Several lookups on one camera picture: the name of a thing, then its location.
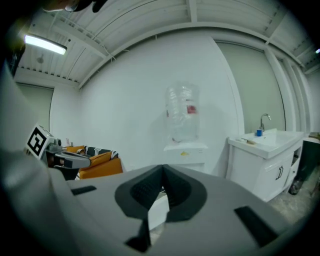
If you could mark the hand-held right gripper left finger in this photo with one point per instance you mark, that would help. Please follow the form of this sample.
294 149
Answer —
100 200

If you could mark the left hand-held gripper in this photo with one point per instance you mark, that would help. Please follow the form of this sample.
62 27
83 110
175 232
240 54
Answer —
37 141

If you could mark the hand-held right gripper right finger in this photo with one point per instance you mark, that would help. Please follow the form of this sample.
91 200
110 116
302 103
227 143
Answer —
212 232

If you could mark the black white striped cushion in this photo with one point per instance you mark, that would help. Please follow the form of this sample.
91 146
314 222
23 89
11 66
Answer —
100 150

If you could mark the orange sofa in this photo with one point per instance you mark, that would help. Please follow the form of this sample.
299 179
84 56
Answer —
105 166

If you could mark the grey-green roller blind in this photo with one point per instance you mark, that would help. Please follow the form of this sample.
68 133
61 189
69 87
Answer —
252 87
37 105

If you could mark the white sink cabinet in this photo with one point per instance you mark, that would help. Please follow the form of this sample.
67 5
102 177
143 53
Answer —
262 170

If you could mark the white water dispenser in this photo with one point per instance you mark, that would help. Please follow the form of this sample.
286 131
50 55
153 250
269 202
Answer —
186 155

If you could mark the small tan object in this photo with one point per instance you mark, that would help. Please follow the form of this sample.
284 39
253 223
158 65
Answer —
250 142

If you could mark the round ceiling detector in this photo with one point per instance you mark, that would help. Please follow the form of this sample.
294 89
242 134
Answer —
40 60

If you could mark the small blue container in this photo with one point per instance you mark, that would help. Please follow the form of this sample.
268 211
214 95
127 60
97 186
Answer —
259 132

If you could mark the clear water bottle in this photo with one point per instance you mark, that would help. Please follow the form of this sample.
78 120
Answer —
182 112

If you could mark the long ceiling light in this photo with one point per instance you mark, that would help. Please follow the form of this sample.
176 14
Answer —
45 44

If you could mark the chrome faucet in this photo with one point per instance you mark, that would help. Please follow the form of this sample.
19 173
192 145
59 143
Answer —
263 121

